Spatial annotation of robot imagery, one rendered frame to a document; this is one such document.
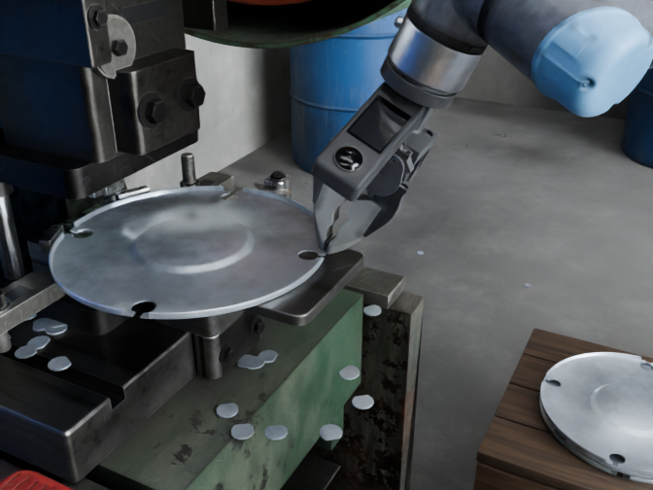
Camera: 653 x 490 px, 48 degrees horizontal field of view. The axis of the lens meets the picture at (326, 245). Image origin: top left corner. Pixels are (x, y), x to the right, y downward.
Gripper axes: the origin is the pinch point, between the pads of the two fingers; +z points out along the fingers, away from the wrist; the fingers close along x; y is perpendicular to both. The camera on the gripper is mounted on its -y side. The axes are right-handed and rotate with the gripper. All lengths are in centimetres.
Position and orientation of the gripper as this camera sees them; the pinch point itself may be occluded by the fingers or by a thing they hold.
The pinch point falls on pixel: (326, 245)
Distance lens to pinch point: 74.6
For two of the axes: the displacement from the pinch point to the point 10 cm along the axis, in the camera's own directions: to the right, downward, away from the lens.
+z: -3.8, 7.2, 5.8
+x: -8.2, -5.5, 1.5
